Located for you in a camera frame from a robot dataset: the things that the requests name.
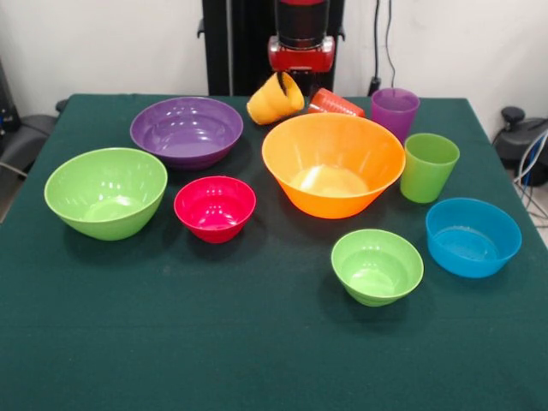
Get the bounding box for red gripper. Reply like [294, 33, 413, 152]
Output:
[267, 36, 336, 98]

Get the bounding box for yellow cup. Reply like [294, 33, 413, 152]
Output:
[246, 87, 296, 126]
[256, 71, 306, 119]

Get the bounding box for orange cup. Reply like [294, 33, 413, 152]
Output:
[307, 87, 367, 119]

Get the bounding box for purple bowl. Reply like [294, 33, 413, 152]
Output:
[129, 96, 245, 172]

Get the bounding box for black robot column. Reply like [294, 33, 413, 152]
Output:
[197, 0, 347, 98]

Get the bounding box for purple cup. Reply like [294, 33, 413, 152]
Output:
[370, 87, 421, 146]

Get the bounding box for large orange bowl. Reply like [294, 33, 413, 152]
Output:
[261, 112, 407, 220]

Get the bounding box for pink bowl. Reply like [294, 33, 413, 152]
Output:
[173, 175, 258, 245]

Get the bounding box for green cup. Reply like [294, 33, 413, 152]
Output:
[399, 133, 462, 205]

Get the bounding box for small green bowl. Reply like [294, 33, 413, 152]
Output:
[330, 229, 426, 307]

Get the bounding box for large green bowl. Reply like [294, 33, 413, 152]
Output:
[44, 147, 169, 241]

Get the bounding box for blue bowl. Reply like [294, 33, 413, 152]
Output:
[425, 197, 523, 280]

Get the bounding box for dark green tablecloth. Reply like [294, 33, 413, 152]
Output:
[0, 93, 548, 411]

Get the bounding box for black wall cable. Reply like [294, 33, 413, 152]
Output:
[366, 0, 397, 98]

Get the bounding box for floor cable bundle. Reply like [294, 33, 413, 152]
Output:
[511, 128, 548, 228]

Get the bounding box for black stand frame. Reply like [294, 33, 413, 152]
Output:
[0, 57, 21, 138]

